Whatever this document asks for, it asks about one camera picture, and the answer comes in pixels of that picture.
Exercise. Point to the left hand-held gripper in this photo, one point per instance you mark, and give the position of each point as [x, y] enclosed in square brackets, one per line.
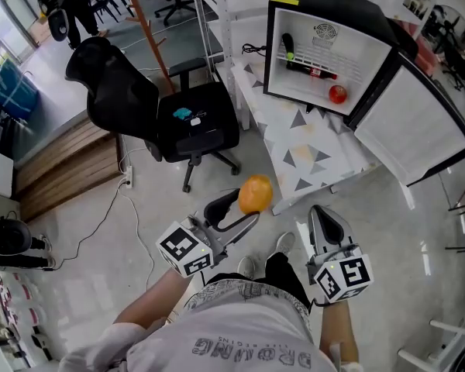
[184, 250]

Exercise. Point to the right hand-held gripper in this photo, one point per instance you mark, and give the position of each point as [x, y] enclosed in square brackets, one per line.
[346, 275]

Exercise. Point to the yellow-brown oval fruit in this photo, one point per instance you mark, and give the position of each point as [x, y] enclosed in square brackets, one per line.
[255, 194]

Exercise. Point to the black mini fridge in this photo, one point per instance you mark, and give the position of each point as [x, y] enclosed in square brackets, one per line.
[333, 2]

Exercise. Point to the person's right forearm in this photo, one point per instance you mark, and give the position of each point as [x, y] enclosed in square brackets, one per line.
[339, 328]

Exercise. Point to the person's left forearm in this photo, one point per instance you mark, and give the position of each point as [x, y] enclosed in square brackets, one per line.
[155, 297]

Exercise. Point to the person's right shoe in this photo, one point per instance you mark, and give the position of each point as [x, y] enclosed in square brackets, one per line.
[284, 243]

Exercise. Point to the person's shoe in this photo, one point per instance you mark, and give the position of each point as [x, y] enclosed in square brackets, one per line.
[246, 267]
[284, 243]

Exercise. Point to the person's left shoe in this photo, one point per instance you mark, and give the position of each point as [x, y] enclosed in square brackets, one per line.
[246, 267]

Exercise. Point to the person's black shorts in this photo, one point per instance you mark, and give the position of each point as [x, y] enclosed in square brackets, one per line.
[283, 273]

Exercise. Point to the small white case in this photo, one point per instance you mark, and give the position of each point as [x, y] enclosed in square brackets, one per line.
[195, 121]

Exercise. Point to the white power strip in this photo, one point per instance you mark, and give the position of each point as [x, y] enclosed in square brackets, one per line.
[129, 176]

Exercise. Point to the person's white printed shirt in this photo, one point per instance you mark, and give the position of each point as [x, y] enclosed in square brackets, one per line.
[232, 331]

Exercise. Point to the small teal object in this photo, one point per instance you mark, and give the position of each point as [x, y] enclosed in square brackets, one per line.
[182, 113]

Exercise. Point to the red tomato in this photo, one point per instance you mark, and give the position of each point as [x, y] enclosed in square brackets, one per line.
[338, 94]

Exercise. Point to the dark bottle with red label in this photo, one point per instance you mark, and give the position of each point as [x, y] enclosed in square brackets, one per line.
[310, 71]

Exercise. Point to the white chair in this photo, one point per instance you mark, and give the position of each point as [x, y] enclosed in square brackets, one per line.
[445, 347]

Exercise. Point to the black mesh office chair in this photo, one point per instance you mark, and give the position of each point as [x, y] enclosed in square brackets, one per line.
[116, 95]

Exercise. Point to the wooden step platform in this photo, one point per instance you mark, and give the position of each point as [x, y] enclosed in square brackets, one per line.
[66, 173]

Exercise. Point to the dark purple eggplant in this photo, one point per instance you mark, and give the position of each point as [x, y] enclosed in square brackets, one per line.
[288, 45]

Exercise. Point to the white metal shelf rack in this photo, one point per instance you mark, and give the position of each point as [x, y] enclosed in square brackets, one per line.
[226, 21]

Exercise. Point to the orange wooden coat rack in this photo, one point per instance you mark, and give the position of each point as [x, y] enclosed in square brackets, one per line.
[147, 33]

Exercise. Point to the pink cloth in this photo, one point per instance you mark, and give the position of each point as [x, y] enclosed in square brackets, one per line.
[422, 49]

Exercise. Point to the black white handheld device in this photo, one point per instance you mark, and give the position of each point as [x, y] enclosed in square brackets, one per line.
[9, 236]
[58, 25]

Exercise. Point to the blue plastic bin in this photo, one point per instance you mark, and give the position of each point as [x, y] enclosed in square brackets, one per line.
[11, 91]

